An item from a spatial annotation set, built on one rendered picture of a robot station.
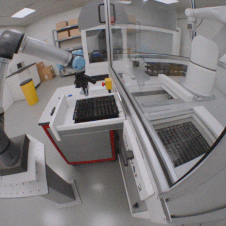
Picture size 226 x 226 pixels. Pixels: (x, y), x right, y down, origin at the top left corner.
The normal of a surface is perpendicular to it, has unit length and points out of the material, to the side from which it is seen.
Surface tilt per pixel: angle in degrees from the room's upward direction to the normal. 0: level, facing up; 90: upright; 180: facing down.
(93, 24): 90
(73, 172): 0
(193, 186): 90
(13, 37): 75
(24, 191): 0
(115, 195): 0
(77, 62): 91
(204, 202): 90
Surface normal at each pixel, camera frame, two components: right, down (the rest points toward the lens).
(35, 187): -0.05, -0.79
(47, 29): 0.08, 0.61
